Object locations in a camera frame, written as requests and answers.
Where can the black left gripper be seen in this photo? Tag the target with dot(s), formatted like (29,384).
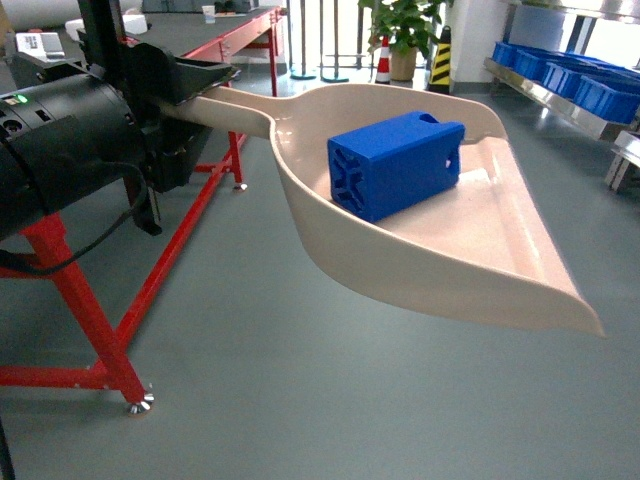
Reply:
(141,72)

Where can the blue plastic block part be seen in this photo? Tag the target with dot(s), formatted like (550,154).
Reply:
(383,168)

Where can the beige plastic dustpan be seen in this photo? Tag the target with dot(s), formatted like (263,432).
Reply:
(479,252)

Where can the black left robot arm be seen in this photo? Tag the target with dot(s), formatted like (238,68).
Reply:
(69,130)

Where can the stainless steel shelf rack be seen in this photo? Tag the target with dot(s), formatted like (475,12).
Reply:
(525,78)

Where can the white paper cup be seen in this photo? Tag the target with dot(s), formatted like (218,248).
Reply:
(209,13)

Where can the red white traffic cone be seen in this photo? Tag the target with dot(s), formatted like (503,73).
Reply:
(383,75)

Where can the green potted plant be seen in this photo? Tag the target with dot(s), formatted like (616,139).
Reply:
(410,27)

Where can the yellow black striped cone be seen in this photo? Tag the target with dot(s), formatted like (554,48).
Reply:
(439,80)

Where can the blue plastic storage bin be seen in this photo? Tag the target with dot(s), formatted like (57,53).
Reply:
(614,100)
(564,79)
(505,53)

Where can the red frame work table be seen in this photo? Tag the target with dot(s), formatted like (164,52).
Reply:
(113,370)

